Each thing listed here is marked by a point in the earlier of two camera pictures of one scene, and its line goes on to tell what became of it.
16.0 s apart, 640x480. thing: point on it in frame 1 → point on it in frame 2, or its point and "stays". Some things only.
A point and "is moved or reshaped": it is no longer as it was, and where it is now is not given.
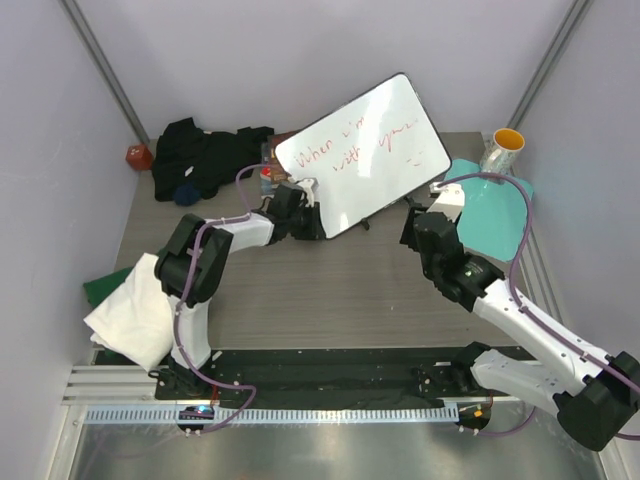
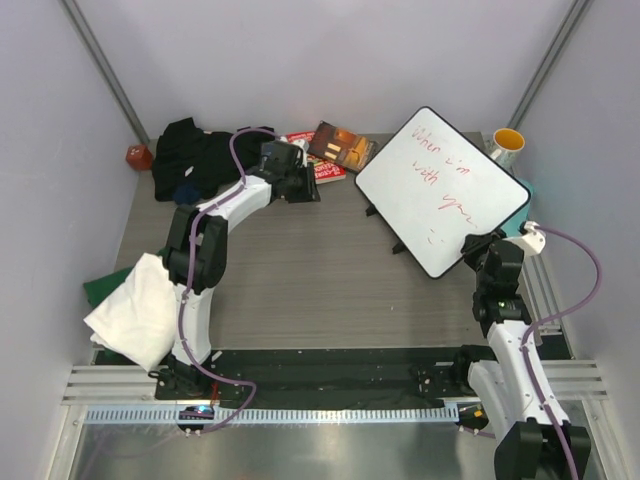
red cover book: [266, 180] is moved or reshaped
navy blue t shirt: [187, 195] stays
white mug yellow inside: [501, 151] stays
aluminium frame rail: [533, 277] stays
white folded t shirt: [136, 320] stays
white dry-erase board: [368, 155] → [434, 188]
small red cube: [139, 156] stays
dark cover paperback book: [278, 175] is moved or reshaped
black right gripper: [409, 235] → [477, 245]
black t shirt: [207, 160] stays
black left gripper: [315, 231] → [310, 193]
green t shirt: [98, 290] stays
